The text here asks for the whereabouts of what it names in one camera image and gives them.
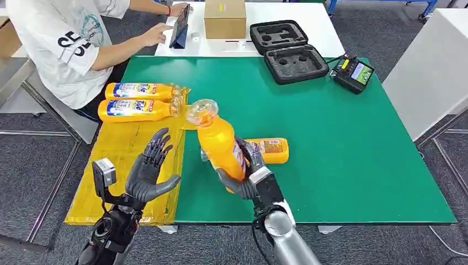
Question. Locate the person's right hand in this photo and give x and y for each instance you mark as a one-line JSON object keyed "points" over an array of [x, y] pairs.
{"points": [[153, 36]]}

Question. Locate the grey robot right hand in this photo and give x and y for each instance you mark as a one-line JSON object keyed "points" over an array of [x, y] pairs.
{"points": [[254, 157]]}

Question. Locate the person's left hand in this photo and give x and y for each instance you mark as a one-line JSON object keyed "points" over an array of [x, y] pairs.
{"points": [[178, 10]]}

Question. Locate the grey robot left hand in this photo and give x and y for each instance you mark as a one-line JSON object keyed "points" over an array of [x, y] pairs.
{"points": [[144, 179]]}

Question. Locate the orange drink bottle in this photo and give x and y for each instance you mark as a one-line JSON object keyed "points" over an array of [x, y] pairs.
{"points": [[135, 110], [219, 146], [274, 151], [139, 91]]}

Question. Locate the tablet in dark stand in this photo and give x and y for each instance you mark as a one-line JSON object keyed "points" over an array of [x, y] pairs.
{"points": [[180, 25]]}

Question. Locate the small white item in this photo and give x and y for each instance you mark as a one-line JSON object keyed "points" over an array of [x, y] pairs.
{"points": [[195, 36]]}

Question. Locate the yellow sheet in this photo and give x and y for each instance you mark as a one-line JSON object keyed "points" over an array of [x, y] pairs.
{"points": [[109, 164]]}

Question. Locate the cardboard box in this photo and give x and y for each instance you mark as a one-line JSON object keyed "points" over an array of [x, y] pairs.
{"points": [[225, 22]]}

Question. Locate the white table foot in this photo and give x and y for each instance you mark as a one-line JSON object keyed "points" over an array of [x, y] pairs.
{"points": [[329, 229], [167, 229]]}

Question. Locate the green table mat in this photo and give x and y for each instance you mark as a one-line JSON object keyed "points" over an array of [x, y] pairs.
{"points": [[347, 164]]}

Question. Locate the grey metal bench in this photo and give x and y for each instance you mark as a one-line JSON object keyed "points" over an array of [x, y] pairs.
{"points": [[66, 117]]}

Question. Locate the person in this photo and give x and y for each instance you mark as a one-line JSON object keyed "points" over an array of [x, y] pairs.
{"points": [[55, 55]]}

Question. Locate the open black foam case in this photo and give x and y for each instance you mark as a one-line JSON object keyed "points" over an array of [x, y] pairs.
{"points": [[296, 64]]}

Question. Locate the black controller with screen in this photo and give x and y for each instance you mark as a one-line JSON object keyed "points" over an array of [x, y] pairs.
{"points": [[347, 82]]}

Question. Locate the white cabinet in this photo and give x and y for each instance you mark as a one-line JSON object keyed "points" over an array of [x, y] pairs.
{"points": [[427, 69]]}

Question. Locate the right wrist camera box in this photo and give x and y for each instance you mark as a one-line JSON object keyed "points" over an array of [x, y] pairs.
{"points": [[268, 190]]}

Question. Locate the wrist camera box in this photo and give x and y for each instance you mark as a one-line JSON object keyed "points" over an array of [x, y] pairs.
{"points": [[104, 172], [268, 190]]}

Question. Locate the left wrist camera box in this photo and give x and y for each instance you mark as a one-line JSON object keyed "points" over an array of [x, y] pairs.
{"points": [[104, 172]]}

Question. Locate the blue metal frame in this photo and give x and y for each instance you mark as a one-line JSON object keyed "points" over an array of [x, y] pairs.
{"points": [[384, 1]]}

